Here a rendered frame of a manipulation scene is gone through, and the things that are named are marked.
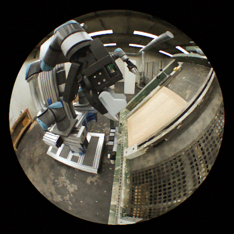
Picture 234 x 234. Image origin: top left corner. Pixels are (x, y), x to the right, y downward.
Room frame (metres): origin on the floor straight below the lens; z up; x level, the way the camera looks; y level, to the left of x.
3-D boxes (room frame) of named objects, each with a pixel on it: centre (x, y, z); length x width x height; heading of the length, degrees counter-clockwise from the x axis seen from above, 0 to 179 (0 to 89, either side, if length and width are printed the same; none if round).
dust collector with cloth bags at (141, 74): (6.10, -2.00, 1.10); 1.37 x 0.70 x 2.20; 177
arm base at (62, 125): (0.43, 0.49, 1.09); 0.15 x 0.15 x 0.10
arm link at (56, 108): (0.42, 0.49, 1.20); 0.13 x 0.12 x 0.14; 163
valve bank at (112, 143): (0.54, 0.05, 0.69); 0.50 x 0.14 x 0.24; 176
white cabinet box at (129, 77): (4.66, -0.74, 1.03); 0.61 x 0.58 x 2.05; 177
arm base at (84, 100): (0.92, 0.46, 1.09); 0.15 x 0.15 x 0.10
